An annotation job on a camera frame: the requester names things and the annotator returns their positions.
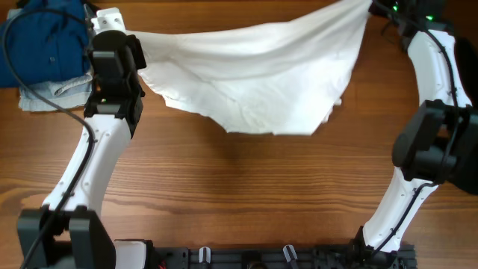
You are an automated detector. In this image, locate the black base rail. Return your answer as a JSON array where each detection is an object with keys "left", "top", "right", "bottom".
[{"left": 111, "top": 238, "right": 418, "bottom": 269}]

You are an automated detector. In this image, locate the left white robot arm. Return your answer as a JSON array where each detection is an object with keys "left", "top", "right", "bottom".
[{"left": 17, "top": 30, "right": 146, "bottom": 268}]

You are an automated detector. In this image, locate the folded light blue garment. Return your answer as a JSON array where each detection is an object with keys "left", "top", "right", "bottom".
[{"left": 19, "top": 73, "right": 93, "bottom": 112}]

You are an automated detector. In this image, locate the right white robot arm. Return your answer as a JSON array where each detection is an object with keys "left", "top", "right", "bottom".
[{"left": 359, "top": 1, "right": 477, "bottom": 258}]

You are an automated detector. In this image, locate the black garment at right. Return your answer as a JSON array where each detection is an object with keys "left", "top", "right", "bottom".
[{"left": 450, "top": 37, "right": 477, "bottom": 195}]

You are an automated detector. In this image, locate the folded blue shirt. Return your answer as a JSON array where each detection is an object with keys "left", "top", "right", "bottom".
[{"left": 7, "top": 13, "right": 90, "bottom": 85}]

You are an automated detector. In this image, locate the white t-shirt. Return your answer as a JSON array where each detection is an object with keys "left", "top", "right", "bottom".
[{"left": 137, "top": 0, "right": 370, "bottom": 135}]

